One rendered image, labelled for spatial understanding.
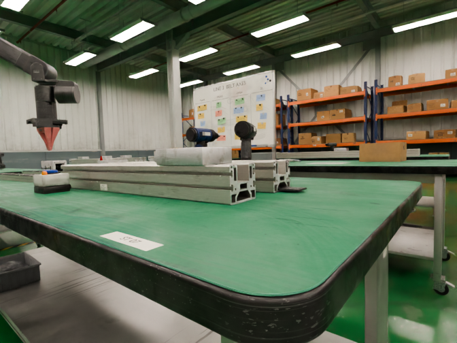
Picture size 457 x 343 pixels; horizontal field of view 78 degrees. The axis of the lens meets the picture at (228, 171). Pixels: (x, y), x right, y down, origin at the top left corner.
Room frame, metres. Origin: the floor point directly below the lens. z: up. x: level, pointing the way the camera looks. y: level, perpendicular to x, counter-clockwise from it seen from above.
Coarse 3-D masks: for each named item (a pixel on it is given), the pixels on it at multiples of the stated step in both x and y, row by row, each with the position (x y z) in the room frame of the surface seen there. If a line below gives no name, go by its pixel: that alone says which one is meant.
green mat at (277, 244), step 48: (0, 192) 0.98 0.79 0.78; (96, 192) 0.89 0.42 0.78; (288, 192) 0.75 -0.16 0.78; (336, 192) 0.72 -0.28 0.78; (384, 192) 0.70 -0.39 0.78; (96, 240) 0.37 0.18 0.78; (192, 240) 0.36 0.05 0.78; (240, 240) 0.35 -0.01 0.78; (288, 240) 0.34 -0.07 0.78; (336, 240) 0.34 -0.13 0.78; (240, 288) 0.22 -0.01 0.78; (288, 288) 0.22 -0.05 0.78
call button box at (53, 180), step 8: (40, 176) 0.89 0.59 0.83; (48, 176) 0.89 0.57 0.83; (56, 176) 0.91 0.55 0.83; (64, 176) 0.93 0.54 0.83; (40, 184) 0.89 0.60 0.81; (48, 184) 0.89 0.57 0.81; (56, 184) 0.91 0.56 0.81; (64, 184) 0.93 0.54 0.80; (40, 192) 0.89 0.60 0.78; (48, 192) 0.89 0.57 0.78; (56, 192) 0.91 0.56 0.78
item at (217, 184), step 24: (72, 168) 1.01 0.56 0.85; (96, 168) 0.91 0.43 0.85; (120, 168) 0.83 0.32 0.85; (144, 168) 0.76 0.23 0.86; (168, 168) 0.70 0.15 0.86; (192, 168) 0.65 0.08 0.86; (216, 168) 0.61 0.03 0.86; (240, 168) 0.66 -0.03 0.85; (120, 192) 0.83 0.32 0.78; (144, 192) 0.76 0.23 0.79; (168, 192) 0.71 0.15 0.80; (192, 192) 0.65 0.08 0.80; (216, 192) 0.61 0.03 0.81; (240, 192) 0.66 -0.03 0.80
